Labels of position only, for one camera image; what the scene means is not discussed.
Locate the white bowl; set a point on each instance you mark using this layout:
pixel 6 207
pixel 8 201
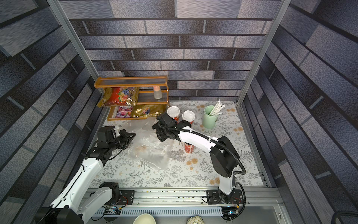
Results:
pixel 145 219

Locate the orange two-tier shelf rack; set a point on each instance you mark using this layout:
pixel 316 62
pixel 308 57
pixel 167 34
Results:
pixel 145 85

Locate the green straw holder cup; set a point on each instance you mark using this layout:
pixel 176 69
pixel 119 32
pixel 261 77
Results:
pixel 209 121

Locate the red cup white lid rear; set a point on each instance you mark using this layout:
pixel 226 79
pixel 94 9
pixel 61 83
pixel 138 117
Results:
pixel 174 112

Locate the red cup white lid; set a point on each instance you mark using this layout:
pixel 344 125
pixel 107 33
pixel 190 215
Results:
pixel 174 112
pixel 188 116

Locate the red cup black lid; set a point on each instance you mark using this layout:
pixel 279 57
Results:
pixel 188 148
pixel 182 124

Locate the white wrapped straws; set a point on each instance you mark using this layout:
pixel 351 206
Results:
pixel 217 109

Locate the red snack bag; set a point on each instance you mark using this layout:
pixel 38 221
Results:
pixel 119 96

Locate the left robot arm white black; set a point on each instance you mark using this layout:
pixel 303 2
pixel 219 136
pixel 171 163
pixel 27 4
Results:
pixel 81 179

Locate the gold snack bag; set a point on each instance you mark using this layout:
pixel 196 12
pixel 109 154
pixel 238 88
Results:
pixel 146 111

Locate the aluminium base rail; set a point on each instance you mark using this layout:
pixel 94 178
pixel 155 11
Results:
pixel 165 202

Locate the small pink white bottle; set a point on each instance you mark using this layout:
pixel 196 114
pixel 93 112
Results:
pixel 157 92

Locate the patterned round object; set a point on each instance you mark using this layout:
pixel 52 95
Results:
pixel 195 220

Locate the colourful candy bag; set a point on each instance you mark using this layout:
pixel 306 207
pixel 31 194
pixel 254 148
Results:
pixel 124 112

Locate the clear plastic carrier bag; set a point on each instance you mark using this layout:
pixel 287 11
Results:
pixel 146 146

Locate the red cup black lid front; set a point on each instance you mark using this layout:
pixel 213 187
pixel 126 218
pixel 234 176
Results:
pixel 188 148

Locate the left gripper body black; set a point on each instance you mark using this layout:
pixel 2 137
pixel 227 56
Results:
pixel 124 141

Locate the red cup white lid right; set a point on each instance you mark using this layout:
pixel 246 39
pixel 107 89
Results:
pixel 188 116

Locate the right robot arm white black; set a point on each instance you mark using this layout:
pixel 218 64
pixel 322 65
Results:
pixel 224 157

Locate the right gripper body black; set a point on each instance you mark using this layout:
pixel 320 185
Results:
pixel 160 131

